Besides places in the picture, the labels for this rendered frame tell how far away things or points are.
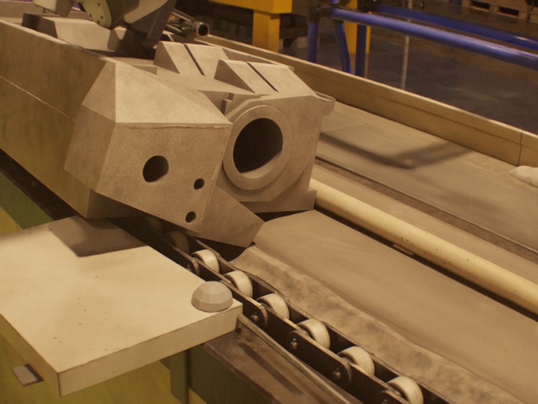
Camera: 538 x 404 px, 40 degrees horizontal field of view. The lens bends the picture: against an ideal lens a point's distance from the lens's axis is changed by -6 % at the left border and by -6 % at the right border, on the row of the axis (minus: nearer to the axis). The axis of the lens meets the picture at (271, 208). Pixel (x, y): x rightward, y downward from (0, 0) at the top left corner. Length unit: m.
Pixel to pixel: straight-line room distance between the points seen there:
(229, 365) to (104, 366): 0.12
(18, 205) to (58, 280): 0.39
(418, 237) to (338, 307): 0.18
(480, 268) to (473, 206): 0.29
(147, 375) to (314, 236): 0.31
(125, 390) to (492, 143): 0.86
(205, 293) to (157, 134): 0.19
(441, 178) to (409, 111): 0.32
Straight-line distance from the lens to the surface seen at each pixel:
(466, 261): 0.97
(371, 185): 1.28
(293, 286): 0.94
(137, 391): 0.95
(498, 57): 1.63
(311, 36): 2.03
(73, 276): 0.84
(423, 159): 1.43
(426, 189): 1.28
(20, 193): 1.18
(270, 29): 5.95
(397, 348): 0.83
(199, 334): 0.76
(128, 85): 0.86
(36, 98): 1.09
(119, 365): 0.72
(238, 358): 0.75
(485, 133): 1.51
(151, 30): 1.29
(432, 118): 1.59
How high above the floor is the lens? 1.18
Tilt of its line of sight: 22 degrees down
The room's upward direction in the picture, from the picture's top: 3 degrees clockwise
